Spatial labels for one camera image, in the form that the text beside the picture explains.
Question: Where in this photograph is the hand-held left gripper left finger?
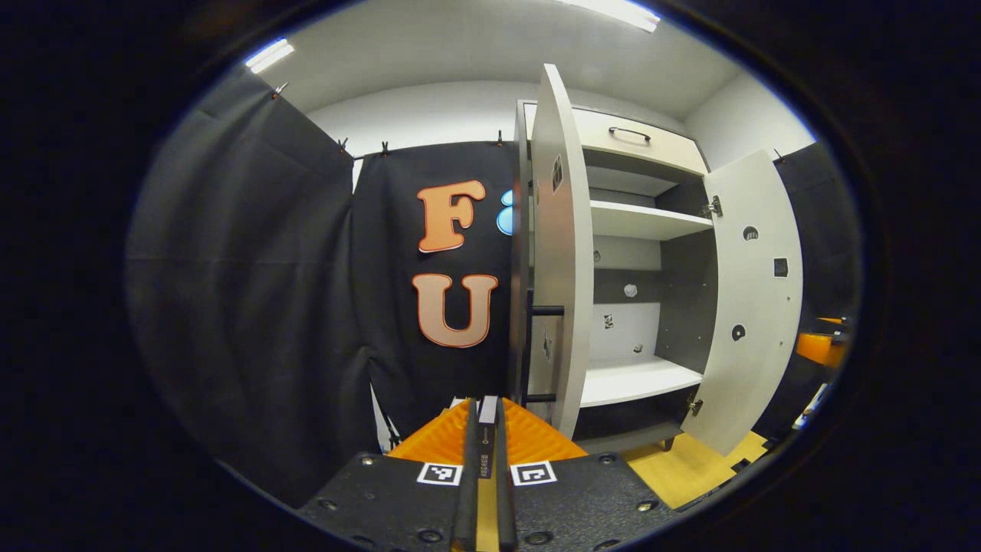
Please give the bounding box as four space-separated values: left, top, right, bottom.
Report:
295 397 481 552

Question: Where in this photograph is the beige double-door shoe cabinet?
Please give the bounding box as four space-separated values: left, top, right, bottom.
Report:
510 100 719 453

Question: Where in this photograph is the white flat object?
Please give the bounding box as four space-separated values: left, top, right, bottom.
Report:
793 382 830 430

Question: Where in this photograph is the black backdrop cloth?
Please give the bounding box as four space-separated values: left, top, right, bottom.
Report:
126 65 863 507

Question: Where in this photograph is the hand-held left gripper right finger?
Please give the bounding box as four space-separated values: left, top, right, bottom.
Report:
494 396 680 552

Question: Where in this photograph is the black door handle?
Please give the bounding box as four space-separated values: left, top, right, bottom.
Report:
521 290 566 405

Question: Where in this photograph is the ceiling light panel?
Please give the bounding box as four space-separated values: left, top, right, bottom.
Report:
245 38 296 75
556 0 661 33

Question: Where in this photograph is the white cabinet shelf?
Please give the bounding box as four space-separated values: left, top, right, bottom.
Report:
580 356 704 407
589 201 714 241

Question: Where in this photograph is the beige shoe cabinet door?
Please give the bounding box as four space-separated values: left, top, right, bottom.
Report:
681 148 804 457
527 64 596 439

